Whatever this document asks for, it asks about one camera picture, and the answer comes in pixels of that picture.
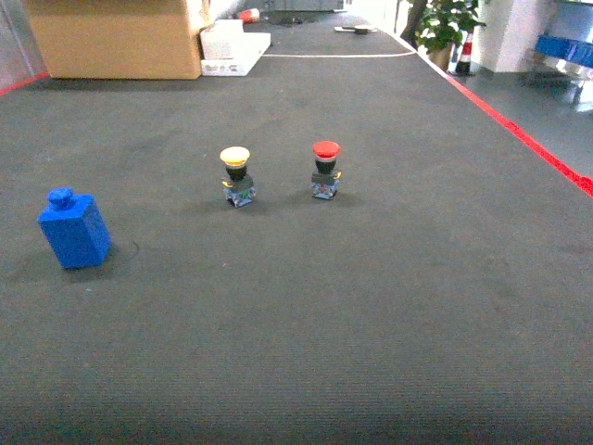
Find blue block part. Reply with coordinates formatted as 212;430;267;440
37;187;111;269

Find white flat box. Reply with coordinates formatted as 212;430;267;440
199;19;271;77

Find red white traffic cone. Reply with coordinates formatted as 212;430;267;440
454;32;473;76

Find potted green plant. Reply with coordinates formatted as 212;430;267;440
401;0;485;71

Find large cardboard box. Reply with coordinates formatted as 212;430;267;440
23;0;210;80

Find red push button switch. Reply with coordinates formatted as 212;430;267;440
311;140;341;200

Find yellow push button switch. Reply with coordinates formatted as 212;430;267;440
220;146;256;208

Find red conveyor side rail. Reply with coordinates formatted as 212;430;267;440
444;74;592;197

